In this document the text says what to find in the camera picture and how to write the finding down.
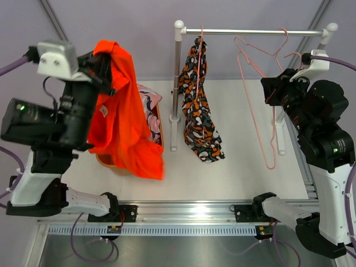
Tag silver clothes rack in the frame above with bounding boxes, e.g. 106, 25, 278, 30
169, 20, 339, 152

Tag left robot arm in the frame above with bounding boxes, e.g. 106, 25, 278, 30
1, 53, 120, 222

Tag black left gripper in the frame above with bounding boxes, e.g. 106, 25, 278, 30
50, 45, 116, 147

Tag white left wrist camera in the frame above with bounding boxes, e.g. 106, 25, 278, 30
36, 39, 91, 82

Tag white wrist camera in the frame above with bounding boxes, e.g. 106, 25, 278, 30
289, 59, 329, 82
36, 39, 91, 82

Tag black orange patterned shorts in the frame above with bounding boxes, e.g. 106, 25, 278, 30
178, 36, 225, 163

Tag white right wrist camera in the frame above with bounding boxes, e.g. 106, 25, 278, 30
289, 59, 329, 82

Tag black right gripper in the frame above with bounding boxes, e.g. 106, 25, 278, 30
262, 69, 314, 136

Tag orange plastic basket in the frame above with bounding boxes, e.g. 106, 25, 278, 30
96, 104, 164, 176

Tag pink hanger under patterned shorts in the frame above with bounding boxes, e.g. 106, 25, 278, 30
196, 26, 204, 98

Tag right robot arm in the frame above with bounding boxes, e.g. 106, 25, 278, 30
252, 68, 355, 259

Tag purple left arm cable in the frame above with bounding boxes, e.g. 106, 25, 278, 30
0, 54, 119, 264

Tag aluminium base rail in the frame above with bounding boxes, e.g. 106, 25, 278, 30
36, 200, 320, 237

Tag pink navy patterned shorts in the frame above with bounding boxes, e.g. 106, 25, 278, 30
137, 84, 162, 144

